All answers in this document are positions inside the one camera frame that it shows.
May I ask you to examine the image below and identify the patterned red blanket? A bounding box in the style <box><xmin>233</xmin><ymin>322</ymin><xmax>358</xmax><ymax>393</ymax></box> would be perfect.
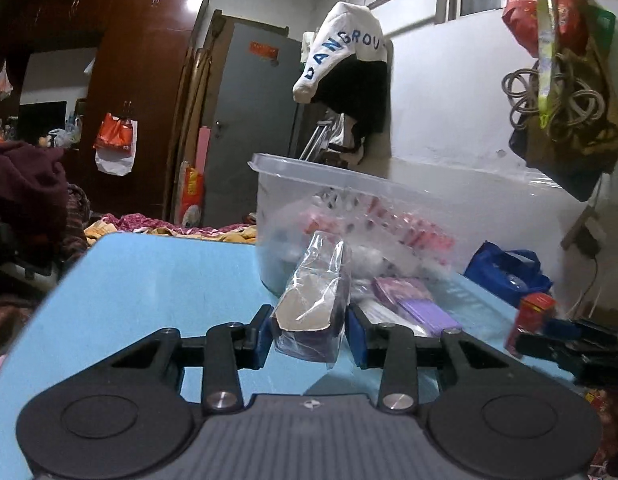
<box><xmin>84</xmin><ymin>212</ymin><xmax>260</xmax><ymax>247</ymax></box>

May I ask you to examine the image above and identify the wall charger with cable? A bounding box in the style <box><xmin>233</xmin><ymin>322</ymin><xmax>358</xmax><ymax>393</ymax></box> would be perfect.
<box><xmin>560</xmin><ymin>206</ymin><xmax>608</xmax><ymax>262</ymax></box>

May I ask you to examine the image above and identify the blue fabric bag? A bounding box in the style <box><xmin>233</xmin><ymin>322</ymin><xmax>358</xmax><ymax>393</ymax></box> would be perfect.
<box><xmin>463</xmin><ymin>241</ymin><xmax>554</xmax><ymax>309</ymax></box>

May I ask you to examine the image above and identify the metal crutch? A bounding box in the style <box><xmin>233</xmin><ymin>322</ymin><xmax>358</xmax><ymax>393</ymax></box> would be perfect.
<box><xmin>299</xmin><ymin>119</ymin><xmax>341</xmax><ymax>162</ymax></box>

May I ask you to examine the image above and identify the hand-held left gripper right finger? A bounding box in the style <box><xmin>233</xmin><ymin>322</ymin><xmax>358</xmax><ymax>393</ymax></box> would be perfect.
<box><xmin>345</xmin><ymin>304</ymin><xmax>512</xmax><ymax>415</ymax></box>

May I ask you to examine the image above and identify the pink board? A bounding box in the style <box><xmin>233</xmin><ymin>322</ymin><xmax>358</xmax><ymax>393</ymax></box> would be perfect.
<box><xmin>195</xmin><ymin>126</ymin><xmax>211</xmax><ymax>172</ymax></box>

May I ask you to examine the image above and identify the dark maroon clothing pile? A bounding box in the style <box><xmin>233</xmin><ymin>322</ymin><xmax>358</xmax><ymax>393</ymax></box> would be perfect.
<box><xmin>0</xmin><ymin>140</ymin><xmax>71</xmax><ymax>263</ymax></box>

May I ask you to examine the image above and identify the black screen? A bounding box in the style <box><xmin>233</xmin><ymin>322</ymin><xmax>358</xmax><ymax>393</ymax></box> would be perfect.
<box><xmin>18</xmin><ymin>101</ymin><xmax>68</xmax><ymax>149</ymax></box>

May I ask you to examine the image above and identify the clear plastic basket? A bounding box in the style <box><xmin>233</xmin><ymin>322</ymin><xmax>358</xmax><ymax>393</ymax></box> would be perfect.
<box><xmin>248</xmin><ymin>152</ymin><xmax>567</xmax><ymax>300</ymax></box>

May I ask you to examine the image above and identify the red printed sack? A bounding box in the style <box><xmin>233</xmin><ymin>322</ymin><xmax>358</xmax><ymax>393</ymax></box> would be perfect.
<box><xmin>178</xmin><ymin>161</ymin><xmax>206</xmax><ymax>228</ymax></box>

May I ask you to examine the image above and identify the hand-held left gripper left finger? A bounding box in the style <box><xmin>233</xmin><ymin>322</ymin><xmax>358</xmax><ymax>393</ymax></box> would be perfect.
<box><xmin>109</xmin><ymin>304</ymin><xmax>276</xmax><ymax>415</ymax></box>

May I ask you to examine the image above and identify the lilac purple box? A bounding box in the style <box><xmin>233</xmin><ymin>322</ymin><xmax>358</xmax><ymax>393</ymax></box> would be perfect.
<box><xmin>396</xmin><ymin>299</ymin><xmax>463</xmax><ymax>335</ymax></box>

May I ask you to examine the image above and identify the red box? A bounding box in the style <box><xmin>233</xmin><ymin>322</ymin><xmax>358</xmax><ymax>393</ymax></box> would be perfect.
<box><xmin>505</xmin><ymin>293</ymin><xmax>558</xmax><ymax>357</ymax></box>

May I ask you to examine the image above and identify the grey door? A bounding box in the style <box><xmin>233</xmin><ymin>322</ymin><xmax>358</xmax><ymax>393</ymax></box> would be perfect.
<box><xmin>203</xmin><ymin>21</ymin><xmax>306</xmax><ymax>229</ymax></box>

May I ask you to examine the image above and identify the hanging red plastic bag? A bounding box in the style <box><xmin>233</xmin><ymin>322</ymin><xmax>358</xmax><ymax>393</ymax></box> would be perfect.
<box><xmin>502</xmin><ymin>0</ymin><xmax>590</xmax><ymax>60</ymax></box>

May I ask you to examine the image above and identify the orange and white plastic bag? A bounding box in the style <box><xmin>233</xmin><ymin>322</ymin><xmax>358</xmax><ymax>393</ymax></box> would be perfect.
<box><xmin>92</xmin><ymin>112</ymin><xmax>139</xmax><ymax>177</ymax></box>

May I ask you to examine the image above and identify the hanging olive cloth bag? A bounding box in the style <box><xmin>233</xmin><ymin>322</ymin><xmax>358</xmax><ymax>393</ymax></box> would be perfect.
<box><xmin>509</xmin><ymin>5</ymin><xmax>618</xmax><ymax>202</ymax></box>

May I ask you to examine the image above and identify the brown wooden wardrobe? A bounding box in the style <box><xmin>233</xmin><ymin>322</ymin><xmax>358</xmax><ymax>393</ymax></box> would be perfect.
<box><xmin>0</xmin><ymin>0</ymin><xmax>213</xmax><ymax>222</ymax></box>

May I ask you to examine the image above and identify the small purple patterned box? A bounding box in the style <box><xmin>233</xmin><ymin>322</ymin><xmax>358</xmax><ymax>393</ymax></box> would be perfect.
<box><xmin>373</xmin><ymin>276</ymin><xmax>436</xmax><ymax>311</ymax></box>

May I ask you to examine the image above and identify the clear bag with gauze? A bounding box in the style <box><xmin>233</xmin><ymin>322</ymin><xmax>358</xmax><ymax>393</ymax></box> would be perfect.
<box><xmin>348</xmin><ymin>246</ymin><xmax>392</xmax><ymax>283</ymax></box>

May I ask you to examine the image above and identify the white flat box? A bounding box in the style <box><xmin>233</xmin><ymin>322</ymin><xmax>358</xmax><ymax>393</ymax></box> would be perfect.
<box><xmin>360</xmin><ymin>300</ymin><xmax>426</xmax><ymax>337</ymax></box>

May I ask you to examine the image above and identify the coiled grey rope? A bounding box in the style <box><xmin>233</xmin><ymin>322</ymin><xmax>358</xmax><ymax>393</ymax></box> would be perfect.
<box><xmin>503</xmin><ymin>56</ymin><xmax>606</xmax><ymax>142</ymax></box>

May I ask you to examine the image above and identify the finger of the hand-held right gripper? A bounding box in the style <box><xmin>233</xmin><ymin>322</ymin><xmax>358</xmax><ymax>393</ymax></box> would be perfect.
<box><xmin>514</xmin><ymin>334</ymin><xmax>618</xmax><ymax>390</ymax></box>
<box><xmin>541</xmin><ymin>316</ymin><xmax>618</xmax><ymax>350</ymax></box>

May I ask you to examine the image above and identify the white and black hoodie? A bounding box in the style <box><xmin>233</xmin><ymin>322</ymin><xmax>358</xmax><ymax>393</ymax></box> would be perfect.
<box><xmin>292</xmin><ymin>2</ymin><xmax>393</xmax><ymax>168</ymax></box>

